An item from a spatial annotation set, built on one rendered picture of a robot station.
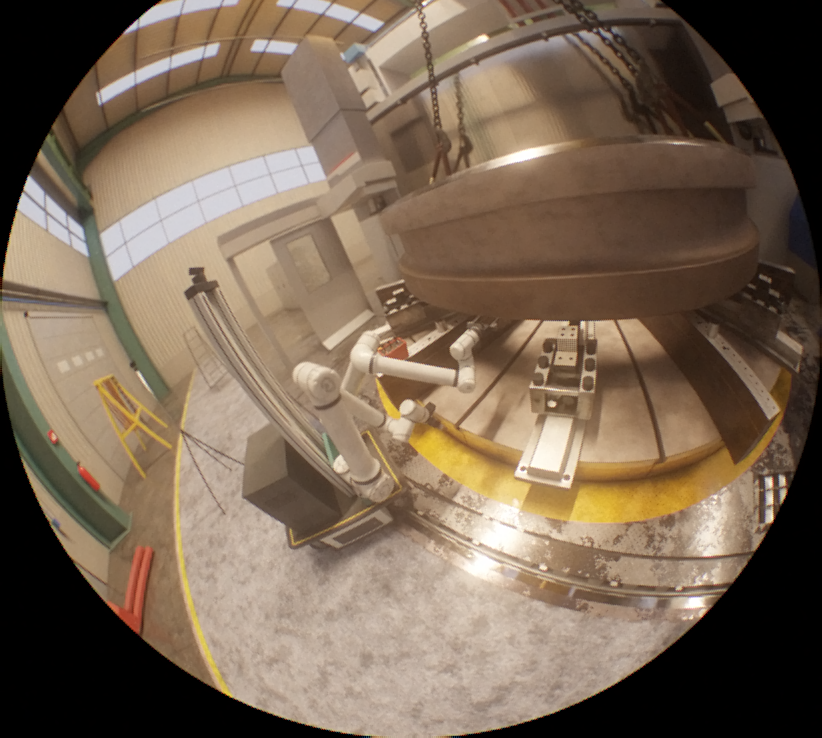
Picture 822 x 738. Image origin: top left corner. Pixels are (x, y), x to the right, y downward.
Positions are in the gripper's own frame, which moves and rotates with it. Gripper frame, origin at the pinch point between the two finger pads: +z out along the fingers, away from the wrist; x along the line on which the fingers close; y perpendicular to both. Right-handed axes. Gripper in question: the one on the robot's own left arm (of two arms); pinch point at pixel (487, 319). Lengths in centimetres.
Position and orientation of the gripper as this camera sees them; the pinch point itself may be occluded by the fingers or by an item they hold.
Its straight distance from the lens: 149.6
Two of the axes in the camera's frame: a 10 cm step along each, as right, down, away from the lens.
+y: -3.6, -8.4, -4.1
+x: -6.4, -1.0, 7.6
